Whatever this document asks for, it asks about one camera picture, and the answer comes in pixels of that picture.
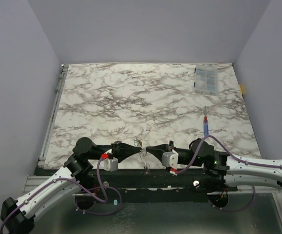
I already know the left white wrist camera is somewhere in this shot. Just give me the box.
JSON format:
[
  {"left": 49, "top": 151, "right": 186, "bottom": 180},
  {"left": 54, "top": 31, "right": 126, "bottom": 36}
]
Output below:
[{"left": 101, "top": 154, "right": 118, "bottom": 172}]

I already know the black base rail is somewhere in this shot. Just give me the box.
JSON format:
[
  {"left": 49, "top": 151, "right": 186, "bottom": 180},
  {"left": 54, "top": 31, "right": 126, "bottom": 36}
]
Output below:
[{"left": 75, "top": 169, "right": 236, "bottom": 203}]

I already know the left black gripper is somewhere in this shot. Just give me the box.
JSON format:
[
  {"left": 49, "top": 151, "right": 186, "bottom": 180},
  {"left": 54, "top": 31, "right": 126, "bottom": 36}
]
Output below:
[{"left": 88, "top": 141, "right": 142, "bottom": 163}]

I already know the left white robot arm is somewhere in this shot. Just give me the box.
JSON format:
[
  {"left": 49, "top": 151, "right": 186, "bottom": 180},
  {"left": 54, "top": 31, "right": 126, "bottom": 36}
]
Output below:
[{"left": 0, "top": 137, "right": 142, "bottom": 234}]

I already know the clear plastic organizer box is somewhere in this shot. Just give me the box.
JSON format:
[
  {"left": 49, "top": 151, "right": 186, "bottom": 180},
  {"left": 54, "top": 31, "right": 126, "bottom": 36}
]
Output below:
[{"left": 194, "top": 64, "right": 218, "bottom": 95}]

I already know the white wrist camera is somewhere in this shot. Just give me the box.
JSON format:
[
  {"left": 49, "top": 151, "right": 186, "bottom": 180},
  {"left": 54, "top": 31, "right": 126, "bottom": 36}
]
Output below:
[
  {"left": 161, "top": 151, "right": 179, "bottom": 175},
  {"left": 101, "top": 154, "right": 118, "bottom": 172}
]

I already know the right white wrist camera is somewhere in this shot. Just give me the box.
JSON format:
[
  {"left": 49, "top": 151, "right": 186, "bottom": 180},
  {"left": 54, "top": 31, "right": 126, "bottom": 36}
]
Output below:
[{"left": 161, "top": 151, "right": 179, "bottom": 175}]

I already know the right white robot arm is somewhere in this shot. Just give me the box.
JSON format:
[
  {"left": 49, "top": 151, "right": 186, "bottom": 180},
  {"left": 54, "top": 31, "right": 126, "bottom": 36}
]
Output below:
[{"left": 146, "top": 138, "right": 282, "bottom": 192}]

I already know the blue red screwdriver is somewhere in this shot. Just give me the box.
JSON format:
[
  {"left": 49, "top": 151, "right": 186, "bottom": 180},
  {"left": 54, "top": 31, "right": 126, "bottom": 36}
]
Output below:
[{"left": 203, "top": 106, "right": 209, "bottom": 136}]

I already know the aluminium side rail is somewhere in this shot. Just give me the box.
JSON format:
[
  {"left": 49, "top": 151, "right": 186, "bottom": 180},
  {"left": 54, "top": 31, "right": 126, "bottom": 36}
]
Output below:
[{"left": 37, "top": 64, "right": 69, "bottom": 167}]

